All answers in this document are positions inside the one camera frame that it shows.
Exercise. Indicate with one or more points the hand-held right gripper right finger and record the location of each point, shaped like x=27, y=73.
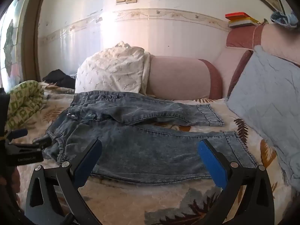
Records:
x=212, y=166

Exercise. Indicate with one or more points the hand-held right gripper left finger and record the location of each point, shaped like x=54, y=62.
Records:
x=85, y=164

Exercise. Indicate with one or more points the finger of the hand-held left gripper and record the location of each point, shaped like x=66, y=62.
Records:
x=19, y=133
x=43, y=142

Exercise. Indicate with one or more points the blue denim pants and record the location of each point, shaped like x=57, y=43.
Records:
x=140, y=150

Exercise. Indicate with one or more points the green patterned blanket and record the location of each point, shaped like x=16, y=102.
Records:
x=23, y=103

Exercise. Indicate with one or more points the black cloth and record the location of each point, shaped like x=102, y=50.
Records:
x=58, y=76

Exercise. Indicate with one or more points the cream leaf-print blanket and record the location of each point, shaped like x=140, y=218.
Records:
x=145, y=199

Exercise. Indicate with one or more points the light blue quilted pillow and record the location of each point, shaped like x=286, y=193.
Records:
x=269, y=98

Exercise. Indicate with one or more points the stained glass window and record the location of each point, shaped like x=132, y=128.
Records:
x=10, y=44

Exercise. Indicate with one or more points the pink bolster cushion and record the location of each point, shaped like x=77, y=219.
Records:
x=178, y=77

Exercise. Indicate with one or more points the white leaf-print pillow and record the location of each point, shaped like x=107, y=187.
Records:
x=112, y=68

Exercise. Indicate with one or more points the pink padded headboard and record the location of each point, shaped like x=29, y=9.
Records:
x=276, y=39

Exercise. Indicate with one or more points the yellow book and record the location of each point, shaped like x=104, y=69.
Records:
x=241, y=19

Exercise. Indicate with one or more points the red book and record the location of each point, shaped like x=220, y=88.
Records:
x=235, y=15

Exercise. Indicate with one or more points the crumpled denim cloth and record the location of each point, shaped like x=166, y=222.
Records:
x=284, y=18

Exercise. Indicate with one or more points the brown wooden window frame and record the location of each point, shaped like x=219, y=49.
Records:
x=31, y=39

